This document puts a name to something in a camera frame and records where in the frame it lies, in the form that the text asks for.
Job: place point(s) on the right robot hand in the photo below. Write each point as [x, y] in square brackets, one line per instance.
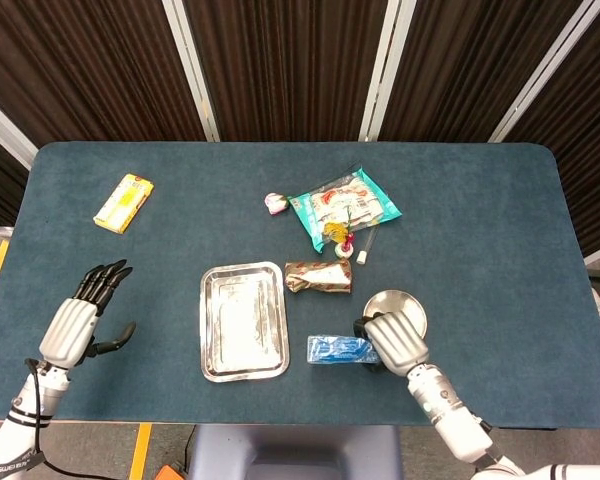
[397, 342]

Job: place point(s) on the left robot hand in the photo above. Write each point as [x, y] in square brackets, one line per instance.
[70, 330]

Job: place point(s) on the blue snack packet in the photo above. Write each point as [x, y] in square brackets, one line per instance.
[330, 350]

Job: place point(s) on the brown snack packet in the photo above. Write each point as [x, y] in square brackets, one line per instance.
[320, 277]

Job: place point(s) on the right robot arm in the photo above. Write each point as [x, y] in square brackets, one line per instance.
[445, 405]

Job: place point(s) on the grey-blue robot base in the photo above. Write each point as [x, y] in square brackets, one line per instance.
[295, 450]

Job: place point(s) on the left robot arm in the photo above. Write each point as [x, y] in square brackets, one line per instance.
[20, 420]

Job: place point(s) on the round steel plate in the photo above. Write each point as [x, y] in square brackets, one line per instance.
[395, 302]

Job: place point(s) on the clear tube with white cap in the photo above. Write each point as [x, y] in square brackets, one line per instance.
[362, 258]

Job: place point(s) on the small toy with stick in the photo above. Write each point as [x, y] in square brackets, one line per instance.
[343, 250]

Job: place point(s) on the yellow flat box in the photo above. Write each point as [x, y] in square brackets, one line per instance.
[122, 202]

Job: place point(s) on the blue felt table cover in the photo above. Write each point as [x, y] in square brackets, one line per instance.
[480, 225]

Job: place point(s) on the teal snack bag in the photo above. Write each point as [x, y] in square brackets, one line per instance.
[350, 200]

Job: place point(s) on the rectangular steel tray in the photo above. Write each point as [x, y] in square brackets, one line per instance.
[245, 325]

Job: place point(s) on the orange floor object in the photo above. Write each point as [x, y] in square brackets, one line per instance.
[172, 473]

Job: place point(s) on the pink artificial rose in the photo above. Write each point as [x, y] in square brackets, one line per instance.
[275, 203]

